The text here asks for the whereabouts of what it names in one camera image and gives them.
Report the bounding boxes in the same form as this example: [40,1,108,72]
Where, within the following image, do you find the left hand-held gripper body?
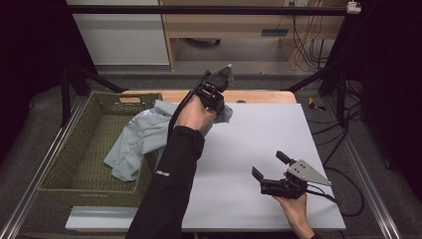
[194,64,235,103]

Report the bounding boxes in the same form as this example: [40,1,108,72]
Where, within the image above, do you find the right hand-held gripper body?
[259,158,332,201]

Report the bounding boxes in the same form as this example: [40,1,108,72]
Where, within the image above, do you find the light grey-blue shirt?
[103,99,234,183]

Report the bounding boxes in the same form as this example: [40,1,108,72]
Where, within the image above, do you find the green woven basket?
[37,91,164,208]

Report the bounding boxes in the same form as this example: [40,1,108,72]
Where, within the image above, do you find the person's left hand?
[174,95,218,132]

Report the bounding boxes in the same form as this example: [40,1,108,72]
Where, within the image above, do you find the person's right hand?
[272,170,316,235]

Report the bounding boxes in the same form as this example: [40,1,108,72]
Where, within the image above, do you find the light grey board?
[65,102,346,232]

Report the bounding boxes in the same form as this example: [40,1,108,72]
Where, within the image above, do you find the wooden table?
[119,89,298,105]

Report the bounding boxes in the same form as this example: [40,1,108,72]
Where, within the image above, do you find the wooden desk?
[158,0,347,73]

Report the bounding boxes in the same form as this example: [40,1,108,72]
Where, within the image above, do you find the yellow and black clip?
[308,97,326,113]

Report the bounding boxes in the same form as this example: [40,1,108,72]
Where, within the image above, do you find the black metal stand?
[59,61,128,127]
[281,14,352,128]

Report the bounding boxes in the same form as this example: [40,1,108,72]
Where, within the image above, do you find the white cabinet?
[65,0,171,67]

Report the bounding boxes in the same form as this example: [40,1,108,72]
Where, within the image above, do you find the white small device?
[345,1,362,15]

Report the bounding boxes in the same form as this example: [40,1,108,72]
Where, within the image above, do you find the right hand-held gripper black cable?
[305,165,366,218]

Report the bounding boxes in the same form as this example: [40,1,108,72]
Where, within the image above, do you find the black floor cables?
[307,78,367,167]

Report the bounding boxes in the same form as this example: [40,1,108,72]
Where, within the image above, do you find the black frame bar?
[43,4,350,17]

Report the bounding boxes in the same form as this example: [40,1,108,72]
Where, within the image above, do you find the aluminium rail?
[0,95,92,239]
[321,98,403,239]

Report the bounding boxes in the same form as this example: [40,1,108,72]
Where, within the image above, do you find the bundle of hanging cables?
[288,14,330,73]

